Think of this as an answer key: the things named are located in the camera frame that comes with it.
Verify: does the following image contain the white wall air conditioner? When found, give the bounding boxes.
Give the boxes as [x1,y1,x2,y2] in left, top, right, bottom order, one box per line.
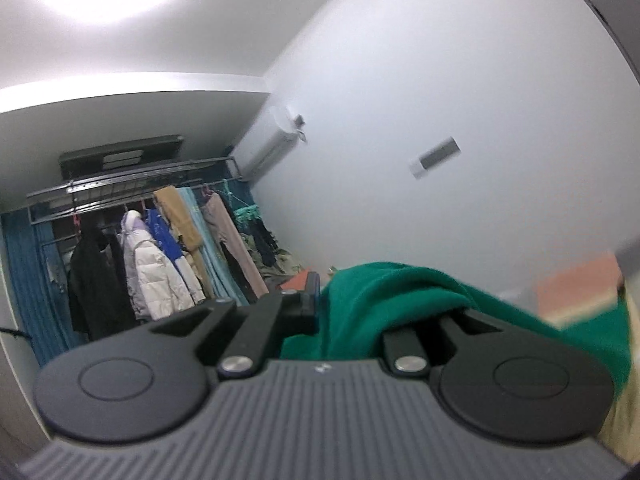
[231,106,307,181]

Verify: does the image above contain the green sweatshirt with white print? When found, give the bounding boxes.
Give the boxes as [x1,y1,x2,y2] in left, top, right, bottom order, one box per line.
[280,261,632,398]

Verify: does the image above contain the black hanging coat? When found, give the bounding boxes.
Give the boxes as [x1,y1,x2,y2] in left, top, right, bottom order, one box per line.
[67,222,138,343]

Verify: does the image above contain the blue hanging garment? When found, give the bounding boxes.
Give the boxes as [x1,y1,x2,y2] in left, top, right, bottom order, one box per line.
[145,208,188,261]

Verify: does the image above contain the blue curtain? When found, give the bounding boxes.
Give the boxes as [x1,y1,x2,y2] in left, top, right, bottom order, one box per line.
[0,210,86,366]

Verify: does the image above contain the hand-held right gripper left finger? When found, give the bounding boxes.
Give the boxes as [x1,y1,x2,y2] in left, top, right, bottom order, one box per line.
[149,271,322,380]

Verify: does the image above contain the dark hanging clothes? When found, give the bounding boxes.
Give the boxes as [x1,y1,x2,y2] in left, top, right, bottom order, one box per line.
[240,217,306,291]

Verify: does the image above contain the metal clothes rack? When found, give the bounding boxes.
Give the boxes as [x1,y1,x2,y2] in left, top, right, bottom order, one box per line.
[26,156,238,241]

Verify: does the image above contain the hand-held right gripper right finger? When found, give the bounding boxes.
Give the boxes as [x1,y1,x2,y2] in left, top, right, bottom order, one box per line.
[381,307,504,378]

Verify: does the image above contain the grey and white wall panel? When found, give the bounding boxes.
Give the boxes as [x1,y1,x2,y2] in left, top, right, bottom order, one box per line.
[409,136,461,179]

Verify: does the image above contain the light blue hanging cloth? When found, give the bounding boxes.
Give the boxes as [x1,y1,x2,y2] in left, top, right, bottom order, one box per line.
[177,187,251,307]

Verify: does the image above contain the teal clothes hangers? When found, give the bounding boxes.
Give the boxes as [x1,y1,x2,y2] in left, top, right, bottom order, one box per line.
[220,180,261,233]

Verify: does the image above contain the tan hanging garment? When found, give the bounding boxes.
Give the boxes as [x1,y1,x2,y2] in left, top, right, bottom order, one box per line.
[152,186,213,301]

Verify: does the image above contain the patchwork checked blanket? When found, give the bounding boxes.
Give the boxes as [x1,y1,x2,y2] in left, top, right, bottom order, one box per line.
[500,252,640,466]

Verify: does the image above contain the beige hanging pants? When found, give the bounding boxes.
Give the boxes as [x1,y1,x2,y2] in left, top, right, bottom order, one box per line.
[202,192,271,301]

